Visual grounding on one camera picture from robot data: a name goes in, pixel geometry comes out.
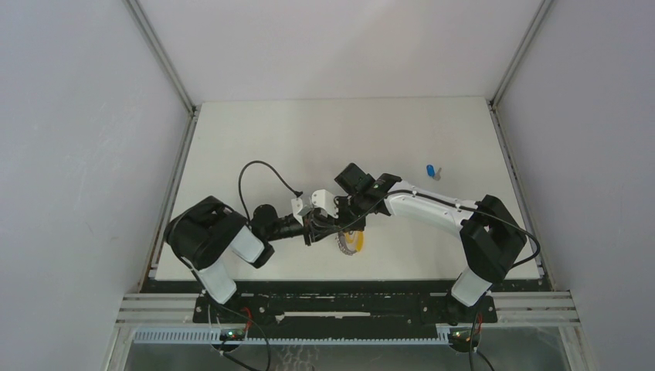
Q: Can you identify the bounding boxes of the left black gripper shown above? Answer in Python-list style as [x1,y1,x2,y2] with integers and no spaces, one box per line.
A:
[266,211,340,246]

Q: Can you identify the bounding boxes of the metal key organizer ring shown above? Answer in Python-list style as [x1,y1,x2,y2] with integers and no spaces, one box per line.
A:
[334,229,366,258]

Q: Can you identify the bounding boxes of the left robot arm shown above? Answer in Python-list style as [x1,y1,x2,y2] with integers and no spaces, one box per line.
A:
[164,196,338,322]

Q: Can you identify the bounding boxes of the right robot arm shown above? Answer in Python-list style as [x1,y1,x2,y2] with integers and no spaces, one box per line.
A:
[334,163,529,322]

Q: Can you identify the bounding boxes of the blue tagged key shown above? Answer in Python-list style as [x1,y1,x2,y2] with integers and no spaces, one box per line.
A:
[426,164,442,181]

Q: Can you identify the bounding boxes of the left green circuit board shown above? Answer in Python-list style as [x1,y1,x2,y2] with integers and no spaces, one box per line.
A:
[219,328,247,342]

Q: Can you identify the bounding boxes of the green circuit board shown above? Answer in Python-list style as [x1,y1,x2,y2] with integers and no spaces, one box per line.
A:
[219,328,247,342]
[448,328,480,353]

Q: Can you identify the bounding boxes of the right green circuit board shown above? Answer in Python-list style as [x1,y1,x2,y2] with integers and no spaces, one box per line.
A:
[448,328,480,353]

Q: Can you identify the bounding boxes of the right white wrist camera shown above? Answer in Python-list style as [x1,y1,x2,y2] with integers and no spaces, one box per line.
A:
[311,189,338,218]

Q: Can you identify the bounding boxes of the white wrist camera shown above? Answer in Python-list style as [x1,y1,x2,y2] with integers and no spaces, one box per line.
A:
[311,189,338,218]
[290,196,311,225]

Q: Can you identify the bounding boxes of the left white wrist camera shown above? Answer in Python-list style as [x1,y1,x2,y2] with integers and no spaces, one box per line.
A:
[290,196,311,225]

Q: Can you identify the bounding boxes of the left black camera cable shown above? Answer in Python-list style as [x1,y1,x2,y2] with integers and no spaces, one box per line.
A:
[163,160,304,257]

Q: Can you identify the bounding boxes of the black camera cable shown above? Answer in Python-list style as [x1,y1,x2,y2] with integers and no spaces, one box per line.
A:
[327,189,542,270]
[163,160,304,257]

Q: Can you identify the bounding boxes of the right black camera cable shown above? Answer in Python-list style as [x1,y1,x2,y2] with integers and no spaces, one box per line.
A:
[327,189,542,270]

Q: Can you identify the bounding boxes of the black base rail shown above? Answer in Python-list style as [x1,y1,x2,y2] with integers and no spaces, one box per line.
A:
[192,280,498,339]

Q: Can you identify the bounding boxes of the white slotted cable duct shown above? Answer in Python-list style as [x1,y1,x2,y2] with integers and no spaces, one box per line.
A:
[132,328,449,345]

